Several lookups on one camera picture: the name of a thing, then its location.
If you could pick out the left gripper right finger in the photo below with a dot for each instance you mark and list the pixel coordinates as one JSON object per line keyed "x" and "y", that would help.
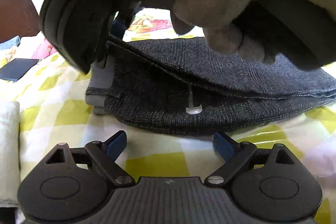
{"x": 236, "y": 156}

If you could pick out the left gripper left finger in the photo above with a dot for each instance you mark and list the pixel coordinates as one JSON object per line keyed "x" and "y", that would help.
{"x": 103, "y": 156}

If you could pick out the dark grey pants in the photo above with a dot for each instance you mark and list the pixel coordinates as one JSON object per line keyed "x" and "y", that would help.
{"x": 180, "y": 86}

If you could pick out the dark wooden headboard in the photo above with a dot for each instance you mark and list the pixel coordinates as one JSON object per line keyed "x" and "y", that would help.
{"x": 18, "y": 18}

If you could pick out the blue pillow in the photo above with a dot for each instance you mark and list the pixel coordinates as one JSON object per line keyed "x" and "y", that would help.
{"x": 15, "y": 41}

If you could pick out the colourful cartoon bed quilt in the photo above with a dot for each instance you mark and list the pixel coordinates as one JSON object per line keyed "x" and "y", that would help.
{"x": 290, "y": 178}

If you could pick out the dark blue flat notebook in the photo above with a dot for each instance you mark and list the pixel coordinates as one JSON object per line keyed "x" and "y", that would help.
{"x": 16, "y": 69}

